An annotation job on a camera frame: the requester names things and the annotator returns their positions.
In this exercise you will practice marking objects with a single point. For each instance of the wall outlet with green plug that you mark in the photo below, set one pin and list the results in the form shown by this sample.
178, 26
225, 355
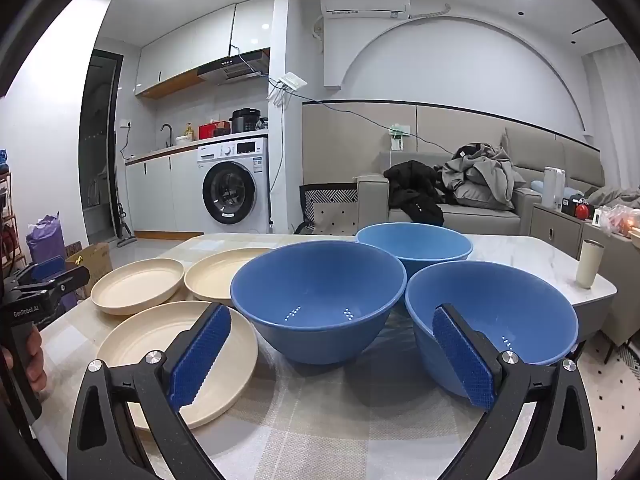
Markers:
398, 135

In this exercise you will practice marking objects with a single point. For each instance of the yellow bottle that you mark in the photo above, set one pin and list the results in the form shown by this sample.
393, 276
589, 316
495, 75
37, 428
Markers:
188, 131

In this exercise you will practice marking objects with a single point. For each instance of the kitchen faucet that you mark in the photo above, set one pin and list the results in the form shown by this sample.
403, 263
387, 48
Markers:
167, 132

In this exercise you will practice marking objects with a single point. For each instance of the marble coffee table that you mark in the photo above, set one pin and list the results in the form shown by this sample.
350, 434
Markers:
540, 260

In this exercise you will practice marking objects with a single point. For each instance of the grey sofa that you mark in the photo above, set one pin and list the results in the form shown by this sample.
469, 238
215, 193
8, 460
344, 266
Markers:
480, 217

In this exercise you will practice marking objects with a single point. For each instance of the white dotted rug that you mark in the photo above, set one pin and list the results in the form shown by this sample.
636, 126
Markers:
330, 207

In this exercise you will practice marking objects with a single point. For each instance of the white washing machine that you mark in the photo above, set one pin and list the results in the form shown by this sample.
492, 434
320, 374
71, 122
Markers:
235, 185

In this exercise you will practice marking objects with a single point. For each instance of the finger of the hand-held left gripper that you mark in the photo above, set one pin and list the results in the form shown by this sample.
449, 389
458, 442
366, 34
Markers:
47, 267
70, 280

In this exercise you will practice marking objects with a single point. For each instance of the black pressure cooker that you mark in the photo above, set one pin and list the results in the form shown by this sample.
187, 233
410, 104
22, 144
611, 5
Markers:
246, 120

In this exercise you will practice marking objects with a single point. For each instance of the purple bag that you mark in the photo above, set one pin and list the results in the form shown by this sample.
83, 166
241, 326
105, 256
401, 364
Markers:
45, 240

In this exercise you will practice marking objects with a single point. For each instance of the white air conditioner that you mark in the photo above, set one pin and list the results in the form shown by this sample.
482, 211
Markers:
365, 2

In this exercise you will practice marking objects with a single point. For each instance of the white lower kitchen cabinet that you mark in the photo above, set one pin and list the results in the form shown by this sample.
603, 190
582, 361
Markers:
160, 195

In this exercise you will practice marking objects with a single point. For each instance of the grey clothes pile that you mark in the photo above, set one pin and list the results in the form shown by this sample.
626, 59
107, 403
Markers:
482, 175

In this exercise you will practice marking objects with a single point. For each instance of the white upper kitchen cabinets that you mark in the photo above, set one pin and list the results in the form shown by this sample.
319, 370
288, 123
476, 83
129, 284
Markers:
195, 40

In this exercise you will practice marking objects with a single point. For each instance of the blue bowl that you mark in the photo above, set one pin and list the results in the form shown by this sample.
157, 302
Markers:
510, 310
320, 295
415, 245

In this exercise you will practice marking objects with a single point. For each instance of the white tumbler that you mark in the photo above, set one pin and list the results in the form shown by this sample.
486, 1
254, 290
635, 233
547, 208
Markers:
589, 265

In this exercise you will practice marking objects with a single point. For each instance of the beige takeaway container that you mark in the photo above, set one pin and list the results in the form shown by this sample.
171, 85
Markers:
635, 237

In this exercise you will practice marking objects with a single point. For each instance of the stick vacuum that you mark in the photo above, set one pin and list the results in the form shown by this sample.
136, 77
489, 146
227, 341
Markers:
124, 230

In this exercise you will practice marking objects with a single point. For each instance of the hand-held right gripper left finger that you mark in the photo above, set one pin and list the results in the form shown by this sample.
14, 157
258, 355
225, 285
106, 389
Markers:
200, 355

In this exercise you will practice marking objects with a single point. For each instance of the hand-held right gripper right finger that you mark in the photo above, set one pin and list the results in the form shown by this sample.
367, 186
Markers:
465, 360

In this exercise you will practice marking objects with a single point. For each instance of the red box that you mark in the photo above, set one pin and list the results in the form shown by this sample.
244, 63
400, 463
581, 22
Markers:
214, 131

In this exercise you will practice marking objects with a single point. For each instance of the clear plastic bag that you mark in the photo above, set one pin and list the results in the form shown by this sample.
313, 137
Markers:
620, 220

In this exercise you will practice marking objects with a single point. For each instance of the person's left hand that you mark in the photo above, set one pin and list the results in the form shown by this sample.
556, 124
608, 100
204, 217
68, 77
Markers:
34, 360

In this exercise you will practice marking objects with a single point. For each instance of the grey cloth heap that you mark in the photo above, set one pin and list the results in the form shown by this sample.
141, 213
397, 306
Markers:
612, 195

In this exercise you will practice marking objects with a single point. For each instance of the black jacket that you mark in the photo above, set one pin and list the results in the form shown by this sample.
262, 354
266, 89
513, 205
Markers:
412, 190

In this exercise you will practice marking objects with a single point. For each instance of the range hood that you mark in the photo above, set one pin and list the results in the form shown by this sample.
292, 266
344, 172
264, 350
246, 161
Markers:
235, 67

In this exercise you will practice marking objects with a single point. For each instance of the beige plate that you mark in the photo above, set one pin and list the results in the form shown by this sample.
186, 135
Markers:
137, 285
150, 340
215, 275

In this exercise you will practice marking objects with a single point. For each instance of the dark glass door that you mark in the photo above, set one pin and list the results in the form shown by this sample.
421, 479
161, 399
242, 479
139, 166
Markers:
100, 150

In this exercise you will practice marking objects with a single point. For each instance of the cardboard box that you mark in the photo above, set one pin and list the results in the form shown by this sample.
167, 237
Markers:
95, 260

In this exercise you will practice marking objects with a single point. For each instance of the grey side cabinet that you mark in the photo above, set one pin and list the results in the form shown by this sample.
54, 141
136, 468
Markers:
560, 232

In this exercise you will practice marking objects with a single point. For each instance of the red round object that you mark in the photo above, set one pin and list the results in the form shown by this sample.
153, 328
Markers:
582, 211

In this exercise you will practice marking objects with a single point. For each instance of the shoe rack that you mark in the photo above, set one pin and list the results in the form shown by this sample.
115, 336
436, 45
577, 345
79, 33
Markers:
7, 220

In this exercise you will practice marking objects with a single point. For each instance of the white humidifier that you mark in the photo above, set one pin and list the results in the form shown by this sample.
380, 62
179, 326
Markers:
554, 187

